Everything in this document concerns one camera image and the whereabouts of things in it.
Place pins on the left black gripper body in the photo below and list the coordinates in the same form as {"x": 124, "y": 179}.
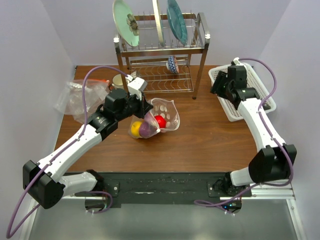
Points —
{"x": 134, "y": 106}

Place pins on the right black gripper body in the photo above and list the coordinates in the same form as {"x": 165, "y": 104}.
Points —
{"x": 221, "y": 86}

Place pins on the yellow round fruit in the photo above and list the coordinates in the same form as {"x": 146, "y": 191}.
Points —
{"x": 134, "y": 129}

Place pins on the purple onion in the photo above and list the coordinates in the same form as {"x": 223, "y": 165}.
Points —
{"x": 146, "y": 130}

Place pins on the polka dot zip bag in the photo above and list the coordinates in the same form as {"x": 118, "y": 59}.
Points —
{"x": 165, "y": 108}

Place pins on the red apple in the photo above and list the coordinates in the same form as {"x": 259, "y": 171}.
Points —
{"x": 161, "y": 121}

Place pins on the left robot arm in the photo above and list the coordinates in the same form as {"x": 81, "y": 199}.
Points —
{"x": 44, "y": 180}

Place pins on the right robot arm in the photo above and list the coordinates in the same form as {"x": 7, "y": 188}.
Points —
{"x": 241, "y": 91}

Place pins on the clear orange-zip plastic bag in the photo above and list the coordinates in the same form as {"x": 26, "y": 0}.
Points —
{"x": 73, "y": 101}

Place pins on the white plastic basket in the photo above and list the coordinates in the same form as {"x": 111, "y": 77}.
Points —
{"x": 253, "y": 81}

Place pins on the cream enamel mug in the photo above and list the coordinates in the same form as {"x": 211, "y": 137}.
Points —
{"x": 116, "y": 82}

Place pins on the brown patterned bowl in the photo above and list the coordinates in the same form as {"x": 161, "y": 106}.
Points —
{"x": 134, "y": 74}

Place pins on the dark grey avocado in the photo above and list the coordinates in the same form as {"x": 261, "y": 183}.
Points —
{"x": 266, "y": 107}

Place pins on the steel dish rack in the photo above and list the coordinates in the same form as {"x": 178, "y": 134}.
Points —
{"x": 149, "y": 58}

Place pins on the blue patterned bowl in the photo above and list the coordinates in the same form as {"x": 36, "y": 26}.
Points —
{"x": 172, "y": 65}

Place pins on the mint green flower plate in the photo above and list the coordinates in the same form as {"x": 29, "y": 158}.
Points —
{"x": 125, "y": 22}

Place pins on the teal blue plate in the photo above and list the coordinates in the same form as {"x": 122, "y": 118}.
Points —
{"x": 176, "y": 22}

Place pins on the beige edge-on plate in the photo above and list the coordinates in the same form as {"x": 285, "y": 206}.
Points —
{"x": 158, "y": 22}

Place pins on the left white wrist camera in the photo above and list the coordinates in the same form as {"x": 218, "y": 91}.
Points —
{"x": 135, "y": 86}

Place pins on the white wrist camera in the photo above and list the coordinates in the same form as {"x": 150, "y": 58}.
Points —
{"x": 236, "y": 62}
{"x": 135, "y": 86}

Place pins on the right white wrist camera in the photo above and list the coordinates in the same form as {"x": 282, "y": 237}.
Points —
{"x": 236, "y": 62}

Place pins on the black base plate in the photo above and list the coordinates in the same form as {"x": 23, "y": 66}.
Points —
{"x": 158, "y": 188}

